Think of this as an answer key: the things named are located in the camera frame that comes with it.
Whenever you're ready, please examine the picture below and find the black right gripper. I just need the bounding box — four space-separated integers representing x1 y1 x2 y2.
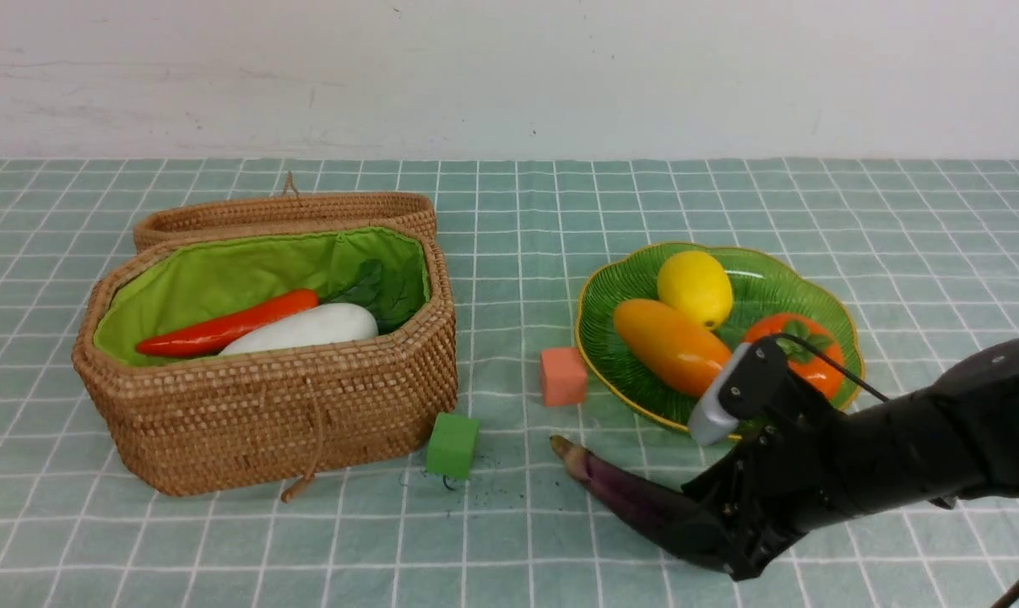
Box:
682 416 865 581

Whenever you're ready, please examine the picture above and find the orange persimmon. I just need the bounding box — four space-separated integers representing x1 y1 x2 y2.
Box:
742 312 845 400

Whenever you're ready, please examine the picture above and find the purple eggplant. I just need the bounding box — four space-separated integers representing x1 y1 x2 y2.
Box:
549 434 701 550

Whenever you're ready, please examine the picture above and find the orange yellow mango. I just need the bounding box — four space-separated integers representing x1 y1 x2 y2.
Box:
613 299 732 398

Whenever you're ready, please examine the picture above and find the yellow lemon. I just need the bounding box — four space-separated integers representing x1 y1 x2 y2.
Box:
657 251 734 331

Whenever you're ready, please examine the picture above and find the white radish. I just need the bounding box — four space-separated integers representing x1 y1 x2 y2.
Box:
219 301 379 356

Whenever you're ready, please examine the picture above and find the red chili pepper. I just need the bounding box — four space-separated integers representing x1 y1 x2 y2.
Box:
135 289 320 360

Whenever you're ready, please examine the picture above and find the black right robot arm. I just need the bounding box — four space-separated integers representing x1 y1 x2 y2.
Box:
666 336 1019 581

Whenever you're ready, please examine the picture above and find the orange foam cube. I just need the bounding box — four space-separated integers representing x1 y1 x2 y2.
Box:
539 346 588 408

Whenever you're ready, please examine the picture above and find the green checkered tablecloth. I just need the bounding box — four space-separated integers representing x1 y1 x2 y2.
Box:
0 158 1019 607

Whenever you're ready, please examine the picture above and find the green foam cube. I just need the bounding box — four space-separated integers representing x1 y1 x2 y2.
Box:
425 412 480 480

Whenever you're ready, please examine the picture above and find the woven rattan basket lid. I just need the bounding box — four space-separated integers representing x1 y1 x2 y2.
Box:
133 173 438 252

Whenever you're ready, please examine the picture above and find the woven rattan basket green lining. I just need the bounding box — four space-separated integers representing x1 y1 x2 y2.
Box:
72 222 458 502

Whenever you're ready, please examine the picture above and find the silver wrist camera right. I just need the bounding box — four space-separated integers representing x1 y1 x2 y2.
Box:
687 335 789 445

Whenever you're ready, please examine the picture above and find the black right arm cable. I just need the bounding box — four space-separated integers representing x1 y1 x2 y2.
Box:
771 333 1019 608

